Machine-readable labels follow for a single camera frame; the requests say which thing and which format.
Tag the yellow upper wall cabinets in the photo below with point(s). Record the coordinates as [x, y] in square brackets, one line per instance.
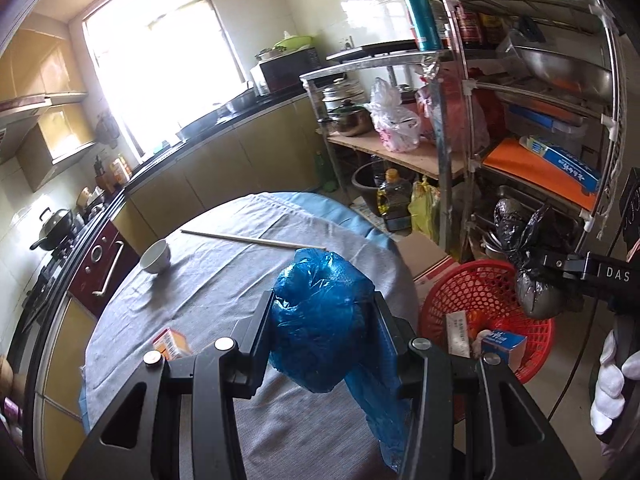
[30, 60]

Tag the dark seasoning bottle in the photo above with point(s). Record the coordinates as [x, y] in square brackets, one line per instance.
[102, 177]

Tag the small yellow wall cabinet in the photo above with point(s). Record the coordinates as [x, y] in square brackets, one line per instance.
[50, 150]

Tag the dark red built-in oven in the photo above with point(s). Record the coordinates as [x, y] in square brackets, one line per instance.
[100, 265]

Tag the white pink plastic bag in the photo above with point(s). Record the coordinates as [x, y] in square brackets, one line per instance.
[395, 125]

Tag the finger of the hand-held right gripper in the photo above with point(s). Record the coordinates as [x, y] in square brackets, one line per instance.
[555, 265]

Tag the grey range hood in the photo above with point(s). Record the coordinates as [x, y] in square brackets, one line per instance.
[6, 142]

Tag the blue plastic tray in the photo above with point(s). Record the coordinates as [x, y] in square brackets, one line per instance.
[545, 122]

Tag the orange cutting board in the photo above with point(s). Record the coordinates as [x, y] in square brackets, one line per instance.
[515, 160]

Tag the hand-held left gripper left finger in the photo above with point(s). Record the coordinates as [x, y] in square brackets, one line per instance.
[260, 330]

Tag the yellow counter base cabinets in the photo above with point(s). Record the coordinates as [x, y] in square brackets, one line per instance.
[225, 160]

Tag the teal thermos bottle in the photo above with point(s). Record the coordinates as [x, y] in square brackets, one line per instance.
[419, 15]

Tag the silver black plastic bag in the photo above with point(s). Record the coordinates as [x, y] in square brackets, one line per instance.
[540, 297]

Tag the red plastic basket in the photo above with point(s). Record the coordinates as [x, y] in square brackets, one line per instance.
[495, 285]

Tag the microwave oven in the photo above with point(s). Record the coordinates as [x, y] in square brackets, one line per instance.
[290, 70]

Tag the blue plastic bag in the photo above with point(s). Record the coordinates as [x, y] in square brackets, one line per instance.
[320, 320]

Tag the black induction cooker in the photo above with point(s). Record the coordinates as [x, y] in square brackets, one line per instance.
[370, 50]

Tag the green glass bottle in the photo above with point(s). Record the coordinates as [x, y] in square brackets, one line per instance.
[323, 167]

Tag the person's right hand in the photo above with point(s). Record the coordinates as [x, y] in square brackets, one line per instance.
[607, 395]

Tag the red snack packet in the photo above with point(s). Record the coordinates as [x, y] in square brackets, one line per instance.
[477, 319]

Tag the yellow plastic bag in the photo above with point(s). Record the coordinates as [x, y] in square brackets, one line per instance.
[422, 207]

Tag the white paper packet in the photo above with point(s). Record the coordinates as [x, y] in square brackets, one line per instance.
[457, 335]

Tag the green sponge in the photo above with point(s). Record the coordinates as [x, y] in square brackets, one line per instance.
[160, 146]

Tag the metal kitchen rack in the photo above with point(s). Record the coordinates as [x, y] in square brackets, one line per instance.
[446, 185]

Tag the steel basin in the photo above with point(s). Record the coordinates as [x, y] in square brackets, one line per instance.
[560, 67]

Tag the green plastic basin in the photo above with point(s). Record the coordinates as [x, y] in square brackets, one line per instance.
[295, 41]

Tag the wooden chopstick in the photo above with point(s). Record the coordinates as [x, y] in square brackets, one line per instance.
[250, 239]

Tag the orange small box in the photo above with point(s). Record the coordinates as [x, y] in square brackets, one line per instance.
[172, 345]

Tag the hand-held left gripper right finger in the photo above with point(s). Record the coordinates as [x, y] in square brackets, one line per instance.
[402, 360]

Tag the yellow cabinet beside oven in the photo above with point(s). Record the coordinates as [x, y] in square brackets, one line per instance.
[60, 385]

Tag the white bowl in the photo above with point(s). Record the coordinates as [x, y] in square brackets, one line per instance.
[156, 257]

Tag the dark pot with lid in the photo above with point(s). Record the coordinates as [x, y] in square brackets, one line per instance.
[350, 120]

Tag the blue and white small box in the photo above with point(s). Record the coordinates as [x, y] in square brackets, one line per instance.
[505, 347]

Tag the dark sauce bottle red label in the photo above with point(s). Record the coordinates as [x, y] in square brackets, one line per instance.
[467, 25]

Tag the blue table cover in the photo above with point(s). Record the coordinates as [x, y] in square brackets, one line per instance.
[340, 210]

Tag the cooking oil bottle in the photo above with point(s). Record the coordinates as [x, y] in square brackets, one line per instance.
[392, 197]

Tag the cardboard box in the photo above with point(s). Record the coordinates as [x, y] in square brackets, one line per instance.
[422, 260]

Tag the gas stove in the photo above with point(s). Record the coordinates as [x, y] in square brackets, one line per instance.
[50, 270]

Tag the red plastic bag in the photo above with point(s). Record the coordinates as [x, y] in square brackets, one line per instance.
[452, 110]

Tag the blue cling film box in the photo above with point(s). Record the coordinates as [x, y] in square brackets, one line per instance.
[565, 162]

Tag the black wok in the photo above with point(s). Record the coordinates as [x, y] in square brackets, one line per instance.
[55, 225]

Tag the steel stock pot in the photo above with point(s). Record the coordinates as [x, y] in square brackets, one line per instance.
[335, 95]

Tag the black plastic bucket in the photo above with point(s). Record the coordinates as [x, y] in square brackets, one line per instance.
[365, 182]

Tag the kitchen window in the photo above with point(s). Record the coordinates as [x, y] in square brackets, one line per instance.
[160, 60]

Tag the orange seasoning bottle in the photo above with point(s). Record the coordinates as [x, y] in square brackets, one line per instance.
[120, 172]

